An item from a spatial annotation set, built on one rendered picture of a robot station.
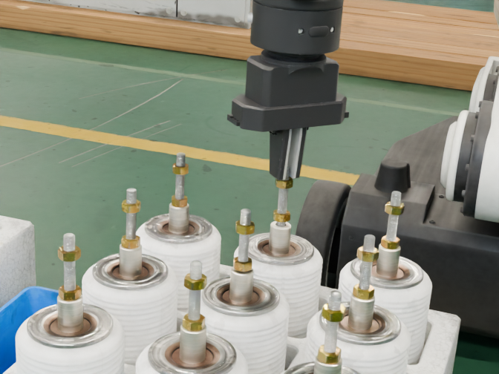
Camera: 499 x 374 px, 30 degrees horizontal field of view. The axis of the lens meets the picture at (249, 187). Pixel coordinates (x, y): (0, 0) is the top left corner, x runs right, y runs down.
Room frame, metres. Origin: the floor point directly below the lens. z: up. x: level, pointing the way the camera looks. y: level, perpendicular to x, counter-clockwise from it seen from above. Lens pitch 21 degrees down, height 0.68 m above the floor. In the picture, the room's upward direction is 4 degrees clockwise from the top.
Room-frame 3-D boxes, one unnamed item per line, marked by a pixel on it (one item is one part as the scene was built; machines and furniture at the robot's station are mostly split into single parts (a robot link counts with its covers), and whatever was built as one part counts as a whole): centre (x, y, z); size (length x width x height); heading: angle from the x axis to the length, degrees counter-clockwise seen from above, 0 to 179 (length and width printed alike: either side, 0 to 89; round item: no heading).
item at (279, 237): (0.91, -0.04, 0.26); 0.02 x 0.02 x 0.03
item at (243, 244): (0.80, 0.00, 0.30); 0.01 x 0.01 x 0.08
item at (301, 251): (0.91, -0.04, 0.25); 0.08 x 0.08 x 0.01
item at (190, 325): (0.68, 0.04, 0.29); 0.02 x 0.02 x 0.01; 78
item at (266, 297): (0.80, 0.00, 0.25); 0.08 x 0.08 x 0.01
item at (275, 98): (0.91, -0.03, 0.46); 0.13 x 0.10 x 0.12; 118
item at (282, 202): (0.91, -0.04, 0.31); 0.01 x 0.01 x 0.08
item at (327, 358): (0.65, -0.07, 0.29); 0.02 x 0.02 x 0.01; 12
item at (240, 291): (0.80, 0.00, 0.26); 0.02 x 0.02 x 0.03
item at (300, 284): (0.91, -0.04, 0.16); 0.10 x 0.10 x 0.18
